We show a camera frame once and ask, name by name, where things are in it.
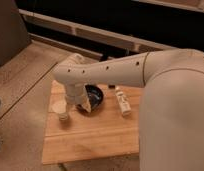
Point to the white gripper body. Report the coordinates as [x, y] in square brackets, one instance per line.
[76, 94]

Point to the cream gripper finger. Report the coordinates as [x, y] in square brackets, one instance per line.
[86, 107]

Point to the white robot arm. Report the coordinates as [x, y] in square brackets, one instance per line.
[171, 111]

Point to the dark ceramic bowl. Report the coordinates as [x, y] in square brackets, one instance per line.
[95, 96]

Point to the white paper cup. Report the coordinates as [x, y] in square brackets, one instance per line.
[59, 108]

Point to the black rectangular block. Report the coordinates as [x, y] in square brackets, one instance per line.
[111, 86]

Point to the wooden board table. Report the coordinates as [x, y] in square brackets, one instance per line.
[104, 133]

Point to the white bottle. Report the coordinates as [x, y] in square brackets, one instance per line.
[123, 102]

